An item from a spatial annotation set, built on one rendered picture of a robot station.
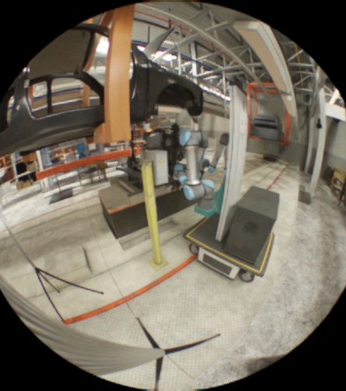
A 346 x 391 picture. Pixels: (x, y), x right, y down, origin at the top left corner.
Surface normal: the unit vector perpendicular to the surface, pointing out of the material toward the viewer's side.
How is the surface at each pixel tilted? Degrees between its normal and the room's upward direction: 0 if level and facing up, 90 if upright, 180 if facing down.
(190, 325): 0
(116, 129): 90
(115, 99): 90
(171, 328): 0
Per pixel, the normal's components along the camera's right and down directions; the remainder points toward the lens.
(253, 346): -0.02, -0.90
